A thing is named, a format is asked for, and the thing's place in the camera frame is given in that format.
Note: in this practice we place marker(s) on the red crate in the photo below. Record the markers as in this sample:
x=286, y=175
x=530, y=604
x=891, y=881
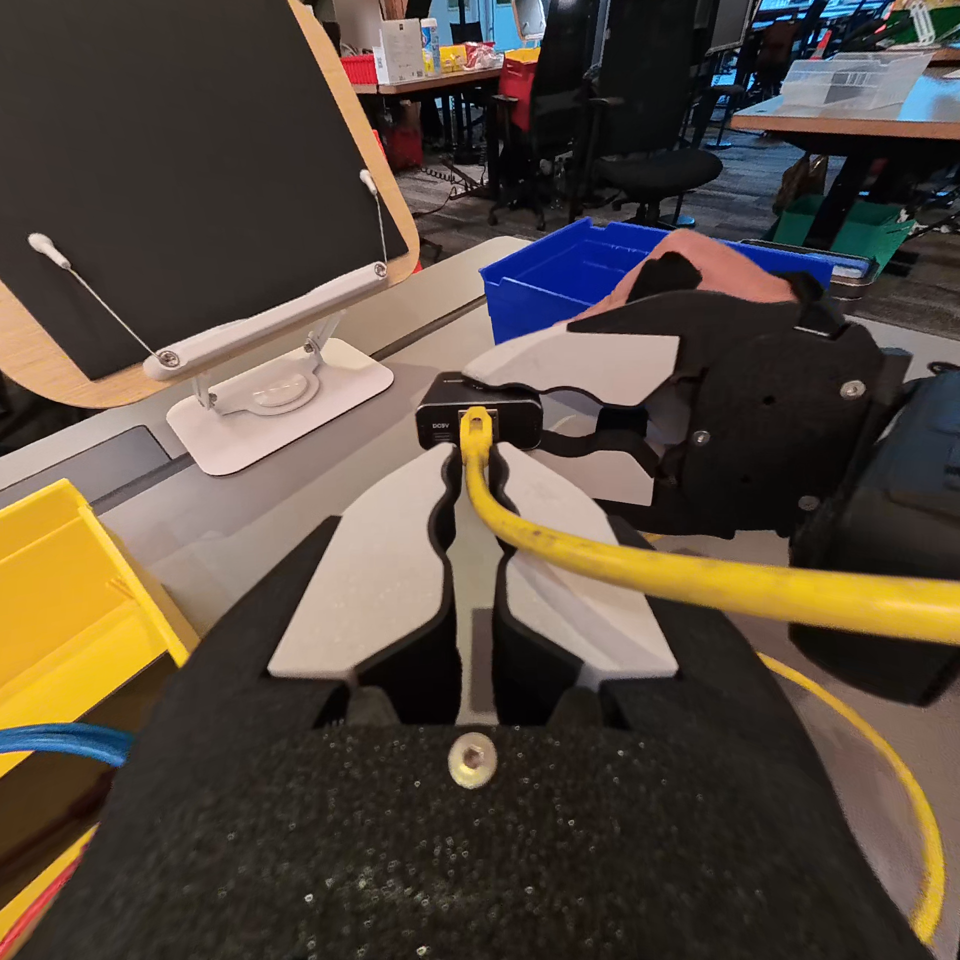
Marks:
x=360, y=69

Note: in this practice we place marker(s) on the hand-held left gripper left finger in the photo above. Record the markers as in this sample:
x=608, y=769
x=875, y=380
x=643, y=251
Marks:
x=360, y=585

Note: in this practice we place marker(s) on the blue plastic bin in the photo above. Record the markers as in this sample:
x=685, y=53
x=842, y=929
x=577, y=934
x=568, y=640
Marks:
x=540, y=292

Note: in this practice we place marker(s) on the clear plastic bin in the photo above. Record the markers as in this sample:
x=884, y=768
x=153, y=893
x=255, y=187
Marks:
x=855, y=79

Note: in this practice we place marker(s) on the black divider of yellow bin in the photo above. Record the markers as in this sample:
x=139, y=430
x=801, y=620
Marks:
x=45, y=810

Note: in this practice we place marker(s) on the wooden top table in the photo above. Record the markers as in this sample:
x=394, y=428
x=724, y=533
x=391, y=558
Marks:
x=862, y=124

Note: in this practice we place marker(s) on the grey flat case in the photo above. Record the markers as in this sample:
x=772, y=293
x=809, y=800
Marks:
x=847, y=262

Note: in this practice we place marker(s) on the cluttered wooden table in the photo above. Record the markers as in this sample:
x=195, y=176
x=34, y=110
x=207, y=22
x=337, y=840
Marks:
x=435, y=79

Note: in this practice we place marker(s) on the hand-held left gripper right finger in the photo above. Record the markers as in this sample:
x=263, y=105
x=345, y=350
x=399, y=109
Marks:
x=592, y=637

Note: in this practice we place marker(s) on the yellow plastic bin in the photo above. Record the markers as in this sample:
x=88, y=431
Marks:
x=67, y=585

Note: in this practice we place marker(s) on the black ethernet port adapter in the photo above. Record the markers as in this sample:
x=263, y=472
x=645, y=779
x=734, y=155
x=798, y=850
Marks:
x=517, y=424

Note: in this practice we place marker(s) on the person's right hand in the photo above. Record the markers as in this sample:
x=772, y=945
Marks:
x=742, y=270

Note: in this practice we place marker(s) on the green box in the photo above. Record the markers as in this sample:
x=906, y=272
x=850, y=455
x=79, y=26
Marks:
x=862, y=232

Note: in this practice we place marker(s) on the white carton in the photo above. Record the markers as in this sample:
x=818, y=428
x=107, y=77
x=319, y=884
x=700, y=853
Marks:
x=397, y=52

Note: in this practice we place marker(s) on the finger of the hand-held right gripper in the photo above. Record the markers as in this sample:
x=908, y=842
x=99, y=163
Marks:
x=637, y=484
x=585, y=360

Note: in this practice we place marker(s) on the black office chair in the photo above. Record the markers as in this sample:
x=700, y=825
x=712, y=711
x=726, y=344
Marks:
x=555, y=90
x=645, y=82

